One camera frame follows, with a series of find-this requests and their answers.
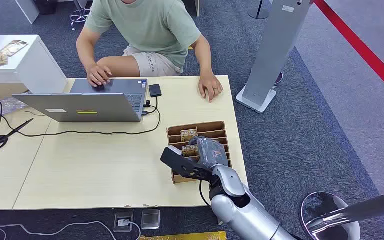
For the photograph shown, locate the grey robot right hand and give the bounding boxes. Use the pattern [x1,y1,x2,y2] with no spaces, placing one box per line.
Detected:
[188,135,230,169]

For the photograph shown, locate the patterned hotel card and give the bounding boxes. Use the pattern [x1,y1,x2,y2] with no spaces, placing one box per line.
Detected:
[181,144,201,158]
[180,128,199,143]

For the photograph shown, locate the wooden slotted card holder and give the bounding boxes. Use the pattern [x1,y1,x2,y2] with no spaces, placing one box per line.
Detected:
[166,120,233,185]

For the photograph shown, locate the person's left hand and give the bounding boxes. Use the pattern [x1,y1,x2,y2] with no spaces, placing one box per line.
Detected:
[197,74,224,104]

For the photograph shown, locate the person's hand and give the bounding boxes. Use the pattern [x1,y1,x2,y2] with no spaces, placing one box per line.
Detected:
[85,63,113,89]
[197,74,224,104]

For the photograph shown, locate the person's right hand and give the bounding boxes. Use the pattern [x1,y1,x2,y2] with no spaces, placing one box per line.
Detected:
[85,63,113,89]

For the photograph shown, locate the person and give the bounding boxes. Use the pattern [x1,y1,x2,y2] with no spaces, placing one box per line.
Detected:
[76,0,224,104]

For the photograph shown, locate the long patterned card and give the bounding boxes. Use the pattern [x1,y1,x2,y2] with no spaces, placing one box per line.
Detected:
[0,39,29,58]

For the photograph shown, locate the black external drive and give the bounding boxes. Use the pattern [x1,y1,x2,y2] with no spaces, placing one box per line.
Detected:
[148,83,163,99]

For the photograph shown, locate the yellow patterned strip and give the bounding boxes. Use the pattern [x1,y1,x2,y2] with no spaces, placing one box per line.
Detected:
[138,230,228,240]

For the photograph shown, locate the closed floor socket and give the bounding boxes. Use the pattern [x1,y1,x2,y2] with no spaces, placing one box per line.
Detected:
[140,208,161,231]

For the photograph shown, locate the floor socket with plug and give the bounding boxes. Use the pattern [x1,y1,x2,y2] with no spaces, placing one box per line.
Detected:
[113,211,135,234]

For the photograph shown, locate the grey kiosk stand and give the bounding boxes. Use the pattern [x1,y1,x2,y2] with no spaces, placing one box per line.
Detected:
[235,0,312,115]

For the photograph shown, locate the chrome stool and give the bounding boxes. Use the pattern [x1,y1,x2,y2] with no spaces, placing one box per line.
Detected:
[299,188,384,240]

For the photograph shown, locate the silver laptop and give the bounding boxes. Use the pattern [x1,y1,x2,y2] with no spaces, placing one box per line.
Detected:
[12,78,149,123]

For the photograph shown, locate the round stanchion base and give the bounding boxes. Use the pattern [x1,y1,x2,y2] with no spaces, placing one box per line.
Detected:
[247,0,273,20]

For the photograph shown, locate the red floor tape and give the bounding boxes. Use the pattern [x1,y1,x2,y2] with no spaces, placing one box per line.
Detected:
[312,0,384,104]

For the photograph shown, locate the chrome chair base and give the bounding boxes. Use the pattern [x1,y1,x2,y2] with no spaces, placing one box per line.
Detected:
[69,0,92,31]

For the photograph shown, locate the white cabinet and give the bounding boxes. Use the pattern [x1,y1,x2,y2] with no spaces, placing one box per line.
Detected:
[0,34,69,101]

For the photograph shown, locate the clear plastic bottle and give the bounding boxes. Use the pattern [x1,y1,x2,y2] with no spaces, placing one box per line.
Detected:
[0,95,31,117]

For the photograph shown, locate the black scissors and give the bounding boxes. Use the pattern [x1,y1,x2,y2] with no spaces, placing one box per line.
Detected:
[0,118,35,152]

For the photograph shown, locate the white furniture panel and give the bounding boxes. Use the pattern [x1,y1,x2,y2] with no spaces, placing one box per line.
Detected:
[14,0,41,25]

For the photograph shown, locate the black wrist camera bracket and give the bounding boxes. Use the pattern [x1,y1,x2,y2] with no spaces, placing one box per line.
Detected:
[160,146,215,182]

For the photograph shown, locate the black robot wrist cable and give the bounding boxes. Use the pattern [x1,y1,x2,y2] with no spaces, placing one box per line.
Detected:
[198,179,212,209]

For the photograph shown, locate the black laptop cable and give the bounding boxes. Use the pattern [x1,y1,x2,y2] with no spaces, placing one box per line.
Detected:
[0,96,162,139]

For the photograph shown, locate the white floor cable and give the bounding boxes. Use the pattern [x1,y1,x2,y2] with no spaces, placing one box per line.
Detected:
[0,220,143,240]

